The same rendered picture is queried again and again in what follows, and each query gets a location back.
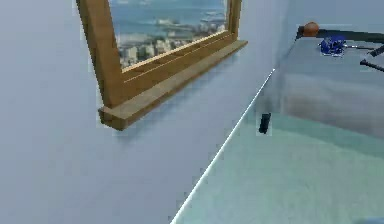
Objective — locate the orange ball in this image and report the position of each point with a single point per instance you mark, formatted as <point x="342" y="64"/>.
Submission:
<point x="310" y="29"/>

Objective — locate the blue crumpled object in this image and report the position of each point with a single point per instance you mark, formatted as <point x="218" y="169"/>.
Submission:
<point x="332" y="45"/>

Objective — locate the wooden framed window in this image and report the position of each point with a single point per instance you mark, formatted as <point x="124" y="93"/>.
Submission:
<point x="113" y="86"/>

